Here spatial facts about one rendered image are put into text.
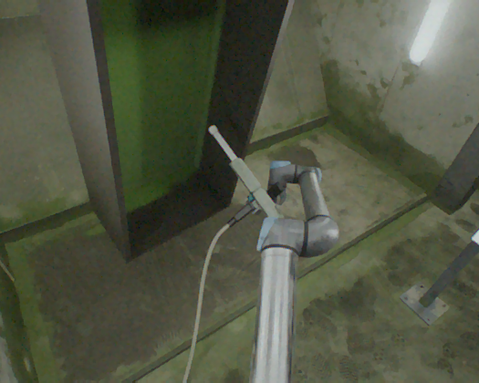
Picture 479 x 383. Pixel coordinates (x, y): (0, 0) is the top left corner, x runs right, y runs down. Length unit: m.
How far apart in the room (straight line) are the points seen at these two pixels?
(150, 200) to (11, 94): 1.03
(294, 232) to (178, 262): 1.17
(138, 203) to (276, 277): 1.01
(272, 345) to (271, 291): 0.14
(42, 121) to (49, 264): 0.84
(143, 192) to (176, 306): 0.64
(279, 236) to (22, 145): 1.72
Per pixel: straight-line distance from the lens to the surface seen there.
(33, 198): 2.38
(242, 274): 2.08
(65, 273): 2.24
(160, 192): 1.85
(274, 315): 0.97
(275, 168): 1.60
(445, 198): 2.94
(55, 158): 2.37
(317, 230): 1.10
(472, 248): 1.97
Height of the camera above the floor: 1.80
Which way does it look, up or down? 44 degrees down
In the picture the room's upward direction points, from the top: 5 degrees clockwise
